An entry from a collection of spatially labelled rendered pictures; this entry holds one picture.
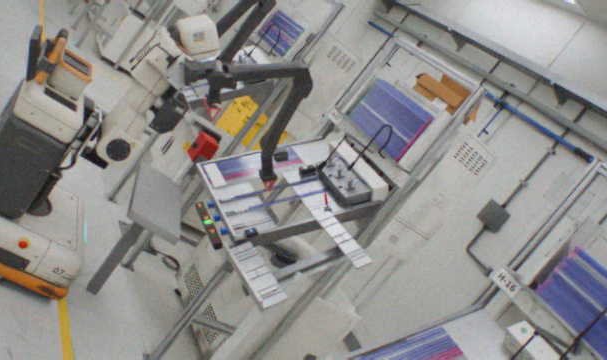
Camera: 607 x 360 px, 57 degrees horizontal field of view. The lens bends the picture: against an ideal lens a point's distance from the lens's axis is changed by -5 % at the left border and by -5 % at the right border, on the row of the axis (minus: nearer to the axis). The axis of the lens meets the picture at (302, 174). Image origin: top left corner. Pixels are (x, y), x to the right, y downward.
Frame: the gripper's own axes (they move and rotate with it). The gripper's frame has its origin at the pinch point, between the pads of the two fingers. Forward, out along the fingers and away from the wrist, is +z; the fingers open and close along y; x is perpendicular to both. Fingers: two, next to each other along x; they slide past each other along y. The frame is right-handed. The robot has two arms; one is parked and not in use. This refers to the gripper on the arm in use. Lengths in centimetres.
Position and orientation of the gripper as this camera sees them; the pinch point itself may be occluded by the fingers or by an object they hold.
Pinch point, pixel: (268, 189)
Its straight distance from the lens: 285.8
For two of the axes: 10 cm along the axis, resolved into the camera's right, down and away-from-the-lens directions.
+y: -3.8, -4.7, 8.0
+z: 0.3, 8.5, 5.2
